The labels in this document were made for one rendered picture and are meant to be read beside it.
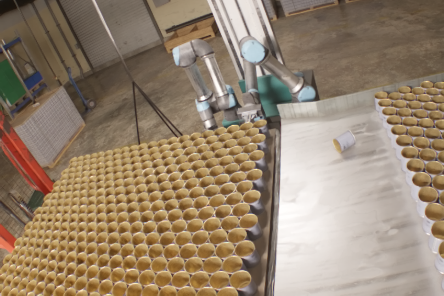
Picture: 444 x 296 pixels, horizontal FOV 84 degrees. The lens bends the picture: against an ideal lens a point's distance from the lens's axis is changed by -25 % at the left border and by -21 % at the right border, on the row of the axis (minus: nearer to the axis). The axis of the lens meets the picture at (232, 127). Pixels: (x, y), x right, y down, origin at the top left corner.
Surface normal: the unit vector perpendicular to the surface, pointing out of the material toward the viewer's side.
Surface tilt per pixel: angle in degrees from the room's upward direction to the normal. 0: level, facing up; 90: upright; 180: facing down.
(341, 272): 0
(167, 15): 90
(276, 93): 90
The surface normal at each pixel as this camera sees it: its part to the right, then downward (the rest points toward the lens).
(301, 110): -0.39, 0.61
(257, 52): 0.05, 0.41
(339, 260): -0.34, -0.79
